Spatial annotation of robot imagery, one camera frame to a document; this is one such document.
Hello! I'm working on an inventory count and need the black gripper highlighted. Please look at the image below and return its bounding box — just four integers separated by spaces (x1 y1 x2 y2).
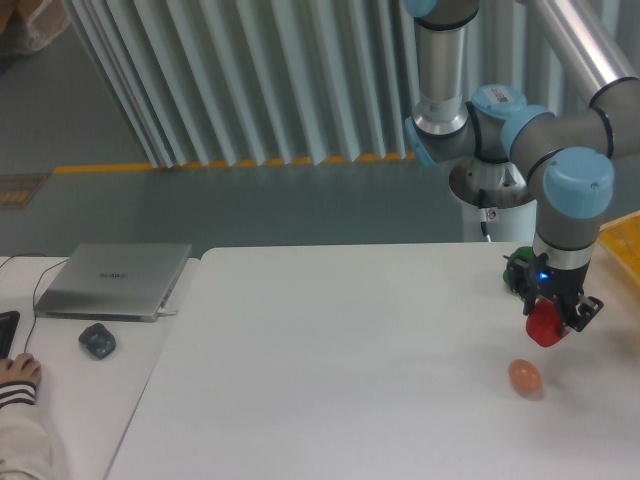
514 253 604 336

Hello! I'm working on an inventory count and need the red bell pepper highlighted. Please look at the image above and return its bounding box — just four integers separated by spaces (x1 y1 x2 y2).
525 298 564 348

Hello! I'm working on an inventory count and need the white striped sleeve forearm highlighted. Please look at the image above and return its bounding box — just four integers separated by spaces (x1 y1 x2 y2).
1 381 56 479

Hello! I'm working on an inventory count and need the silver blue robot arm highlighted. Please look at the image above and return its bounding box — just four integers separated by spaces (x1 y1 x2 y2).
405 1 639 347

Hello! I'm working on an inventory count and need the green bell pepper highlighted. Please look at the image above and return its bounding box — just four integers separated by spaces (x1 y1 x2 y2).
502 246 533 293

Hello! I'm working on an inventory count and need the person's hand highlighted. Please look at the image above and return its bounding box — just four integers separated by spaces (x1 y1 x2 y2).
0 353 42 386

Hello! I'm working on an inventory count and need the brown egg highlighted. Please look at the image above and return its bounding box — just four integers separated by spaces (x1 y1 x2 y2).
508 359 542 396

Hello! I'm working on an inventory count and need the yellow plastic basket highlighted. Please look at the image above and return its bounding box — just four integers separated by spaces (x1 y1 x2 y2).
598 211 639 288

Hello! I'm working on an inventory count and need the white folding partition screen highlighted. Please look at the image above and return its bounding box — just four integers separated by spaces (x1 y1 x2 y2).
62 0 640 169

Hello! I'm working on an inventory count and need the silver closed laptop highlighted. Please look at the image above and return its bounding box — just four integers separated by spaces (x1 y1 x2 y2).
34 243 192 322

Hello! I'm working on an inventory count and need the dark grey earbuds case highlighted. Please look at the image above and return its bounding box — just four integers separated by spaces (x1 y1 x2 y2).
78 323 117 360

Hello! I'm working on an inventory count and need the black keyboard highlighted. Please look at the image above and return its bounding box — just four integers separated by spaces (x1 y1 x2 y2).
0 311 20 359

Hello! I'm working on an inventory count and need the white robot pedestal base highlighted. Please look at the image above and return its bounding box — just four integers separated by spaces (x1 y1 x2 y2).
449 156 536 242

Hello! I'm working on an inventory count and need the black white robot base cable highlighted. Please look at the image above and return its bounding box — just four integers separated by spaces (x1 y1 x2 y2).
477 188 494 244

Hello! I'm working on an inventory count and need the black laptop cable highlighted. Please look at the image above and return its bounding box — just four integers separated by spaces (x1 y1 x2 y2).
0 252 71 357

